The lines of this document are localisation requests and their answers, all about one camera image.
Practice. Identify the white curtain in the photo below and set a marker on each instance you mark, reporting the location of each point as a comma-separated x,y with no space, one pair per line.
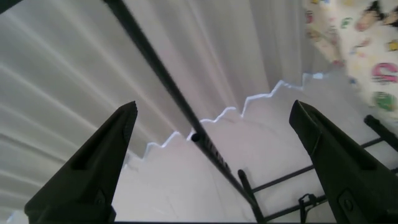
77,62

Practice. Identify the black clothes rack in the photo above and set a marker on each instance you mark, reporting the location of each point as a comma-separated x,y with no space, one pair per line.
157,67

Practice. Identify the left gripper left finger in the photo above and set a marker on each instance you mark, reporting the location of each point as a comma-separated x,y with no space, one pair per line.
90,174

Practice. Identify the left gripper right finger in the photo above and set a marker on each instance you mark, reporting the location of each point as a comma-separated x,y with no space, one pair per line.
335,180

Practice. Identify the cream printed garment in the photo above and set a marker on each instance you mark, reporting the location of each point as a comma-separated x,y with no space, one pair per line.
367,31

